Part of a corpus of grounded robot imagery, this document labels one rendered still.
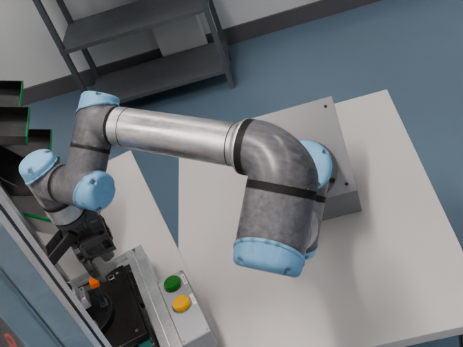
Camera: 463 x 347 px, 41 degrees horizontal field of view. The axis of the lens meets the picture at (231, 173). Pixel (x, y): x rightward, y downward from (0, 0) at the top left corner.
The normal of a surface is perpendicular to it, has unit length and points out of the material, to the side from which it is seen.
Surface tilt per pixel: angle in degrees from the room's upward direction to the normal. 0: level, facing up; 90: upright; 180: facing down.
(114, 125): 46
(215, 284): 0
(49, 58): 90
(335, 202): 90
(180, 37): 90
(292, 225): 63
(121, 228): 0
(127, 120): 27
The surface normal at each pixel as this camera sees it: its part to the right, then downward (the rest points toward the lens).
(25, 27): 0.06, 0.64
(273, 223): -0.15, -0.06
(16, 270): 0.36, 0.52
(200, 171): -0.28, -0.73
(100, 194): 0.83, 0.14
